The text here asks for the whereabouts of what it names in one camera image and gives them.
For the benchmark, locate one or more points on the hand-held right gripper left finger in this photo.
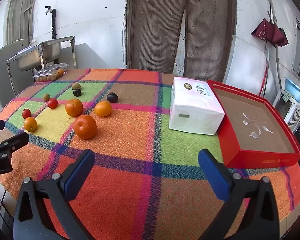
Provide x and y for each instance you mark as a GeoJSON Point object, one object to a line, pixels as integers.
{"type": "Point", "coordinates": [81, 170]}

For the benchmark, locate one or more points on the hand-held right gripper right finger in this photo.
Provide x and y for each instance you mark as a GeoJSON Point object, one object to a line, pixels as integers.
{"type": "Point", "coordinates": [212, 172]}

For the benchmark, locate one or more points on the small orange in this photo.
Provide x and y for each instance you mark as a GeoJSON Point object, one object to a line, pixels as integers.
{"type": "Point", "coordinates": [30, 124]}

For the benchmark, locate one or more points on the red tomato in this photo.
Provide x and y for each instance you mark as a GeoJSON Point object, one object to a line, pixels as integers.
{"type": "Point", "coordinates": [52, 103]}
{"type": "Point", "coordinates": [26, 113]}

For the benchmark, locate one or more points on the large orange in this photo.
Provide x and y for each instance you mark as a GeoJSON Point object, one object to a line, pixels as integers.
{"type": "Point", "coordinates": [85, 127]}
{"type": "Point", "coordinates": [74, 107]}

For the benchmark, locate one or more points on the green-brown kiwi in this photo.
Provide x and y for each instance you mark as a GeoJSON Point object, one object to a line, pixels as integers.
{"type": "Point", "coordinates": [76, 85]}
{"type": "Point", "coordinates": [46, 96]}

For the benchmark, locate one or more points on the red cardboard box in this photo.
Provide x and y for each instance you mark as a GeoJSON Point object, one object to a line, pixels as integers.
{"type": "Point", "coordinates": [252, 130]}

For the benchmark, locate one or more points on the smooth yellow-orange citrus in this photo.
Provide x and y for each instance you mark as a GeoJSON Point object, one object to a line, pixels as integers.
{"type": "Point", "coordinates": [103, 108]}

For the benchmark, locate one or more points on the dark purple plum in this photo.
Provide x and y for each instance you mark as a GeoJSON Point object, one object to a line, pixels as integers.
{"type": "Point", "coordinates": [77, 92]}
{"type": "Point", "coordinates": [112, 97]}

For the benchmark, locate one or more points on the row of small brown fruits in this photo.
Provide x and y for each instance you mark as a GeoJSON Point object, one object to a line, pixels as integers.
{"type": "Point", "coordinates": [43, 78]}

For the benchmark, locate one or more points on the grey appliance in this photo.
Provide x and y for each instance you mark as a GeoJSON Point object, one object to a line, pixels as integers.
{"type": "Point", "coordinates": [2, 70]}

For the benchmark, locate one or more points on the white tissue pack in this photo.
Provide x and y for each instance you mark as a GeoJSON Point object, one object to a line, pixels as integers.
{"type": "Point", "coordinates": [192, 110]}

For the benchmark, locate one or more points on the colourful plaid blanket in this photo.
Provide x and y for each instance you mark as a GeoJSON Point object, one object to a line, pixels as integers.
{"type": "Point", "coordinates": [140, 135]}

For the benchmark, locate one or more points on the clear plastic container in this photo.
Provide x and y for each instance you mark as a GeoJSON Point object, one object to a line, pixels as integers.
{"type": "Point", "coordinates": [50, 68]}

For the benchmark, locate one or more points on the stainless steel sink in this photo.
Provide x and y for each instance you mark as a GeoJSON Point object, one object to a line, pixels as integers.
{"type": "Point", "coordinates": [32, 56]}

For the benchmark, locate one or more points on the white air conditioner unit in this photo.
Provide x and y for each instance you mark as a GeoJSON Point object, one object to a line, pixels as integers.
{"type": "Point", "coordinates": [293, 115]}

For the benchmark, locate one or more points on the green checked cloth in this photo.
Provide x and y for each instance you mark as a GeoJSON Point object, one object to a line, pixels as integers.
{"type": "Point", "coordinates": [287, 96]}

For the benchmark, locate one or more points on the blue plastic basin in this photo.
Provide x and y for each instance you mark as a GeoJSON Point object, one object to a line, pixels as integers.
{"type": "Point", "coordinates": [295, 90]}

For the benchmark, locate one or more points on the grey framed window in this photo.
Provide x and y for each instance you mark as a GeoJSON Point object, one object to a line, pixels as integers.
{"type": "Point", "coordinates": [21, 12]}

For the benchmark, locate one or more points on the grey riveted metal door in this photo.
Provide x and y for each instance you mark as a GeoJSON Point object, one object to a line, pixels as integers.
{"type": "Point", "coordinates": [181, 50]}

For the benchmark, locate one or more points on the dark red folded umbrella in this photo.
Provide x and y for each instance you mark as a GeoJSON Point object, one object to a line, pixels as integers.
{"type": "Point", "coordinates": [265, 31]}

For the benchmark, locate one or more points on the brown quilted door curtain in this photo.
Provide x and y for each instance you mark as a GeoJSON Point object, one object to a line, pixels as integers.
{"type": "Point", "coordinates": [152, 30]}

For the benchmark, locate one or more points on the bamboo pole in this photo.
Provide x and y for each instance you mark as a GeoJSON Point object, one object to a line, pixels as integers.
{"type": "Point", "coordinates": [273, 12]}

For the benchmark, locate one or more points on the metal wall faucet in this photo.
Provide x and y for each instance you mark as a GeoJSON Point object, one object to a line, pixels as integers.
{"type": "Point", "coordinates": [48, 9]}

